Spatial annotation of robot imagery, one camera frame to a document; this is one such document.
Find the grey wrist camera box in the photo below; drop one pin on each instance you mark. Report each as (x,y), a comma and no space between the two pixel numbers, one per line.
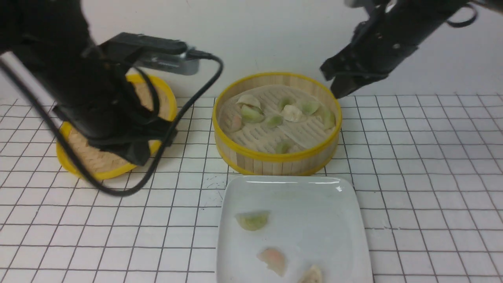
(157,51)

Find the small green dumpling in steamer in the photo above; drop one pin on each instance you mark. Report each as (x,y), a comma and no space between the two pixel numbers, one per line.
(274,121)

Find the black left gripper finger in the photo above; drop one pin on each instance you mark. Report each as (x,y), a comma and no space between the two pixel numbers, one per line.
(136,153)

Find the green dumpling steamer back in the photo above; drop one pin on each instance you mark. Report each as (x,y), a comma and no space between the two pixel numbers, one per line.
(284,102)

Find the green dumpling on plate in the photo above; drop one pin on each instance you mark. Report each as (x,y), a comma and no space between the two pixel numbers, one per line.
(253,221)

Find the beige dumpling on plate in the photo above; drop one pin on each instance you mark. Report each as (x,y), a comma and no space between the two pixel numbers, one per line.
(311,275)

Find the white dumpling in steamer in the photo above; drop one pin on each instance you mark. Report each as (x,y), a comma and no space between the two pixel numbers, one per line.
(249,100)

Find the green dumpling steamer right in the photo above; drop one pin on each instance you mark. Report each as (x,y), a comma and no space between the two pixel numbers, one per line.
(309,107)

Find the pink dumpling in steamer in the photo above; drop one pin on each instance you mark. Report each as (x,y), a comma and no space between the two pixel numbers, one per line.
(236,123)

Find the green dumpling steamer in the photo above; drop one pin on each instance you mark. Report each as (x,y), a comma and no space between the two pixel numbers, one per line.
(284,102)
(309,107)

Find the cream dumpling in steamer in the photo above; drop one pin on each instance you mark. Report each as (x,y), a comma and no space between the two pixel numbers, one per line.
(293,114)

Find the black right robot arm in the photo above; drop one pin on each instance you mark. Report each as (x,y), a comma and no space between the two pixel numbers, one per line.
(416,20)

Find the white grid tablecloth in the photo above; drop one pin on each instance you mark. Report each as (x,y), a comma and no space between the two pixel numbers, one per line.
(427,171)

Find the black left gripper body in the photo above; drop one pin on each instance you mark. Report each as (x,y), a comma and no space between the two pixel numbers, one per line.
(141,109)

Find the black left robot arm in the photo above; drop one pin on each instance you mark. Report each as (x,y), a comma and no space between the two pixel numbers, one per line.
(52,40)

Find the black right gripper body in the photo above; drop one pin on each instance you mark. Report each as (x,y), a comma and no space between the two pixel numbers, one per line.
(375,50)

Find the yellow rimmed bamboo steamer basket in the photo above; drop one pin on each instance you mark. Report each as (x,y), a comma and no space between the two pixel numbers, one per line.
(305,162)

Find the white square plate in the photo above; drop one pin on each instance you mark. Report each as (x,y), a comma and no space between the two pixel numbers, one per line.
(313,221)

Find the pink dumpling on plate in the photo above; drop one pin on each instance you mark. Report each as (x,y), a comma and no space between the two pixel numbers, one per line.
(274,260)

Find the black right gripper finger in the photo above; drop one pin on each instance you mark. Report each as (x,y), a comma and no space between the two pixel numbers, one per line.
(344,85)

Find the green dumpling steamer edge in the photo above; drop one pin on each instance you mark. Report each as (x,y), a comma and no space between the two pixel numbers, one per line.
(328,118)

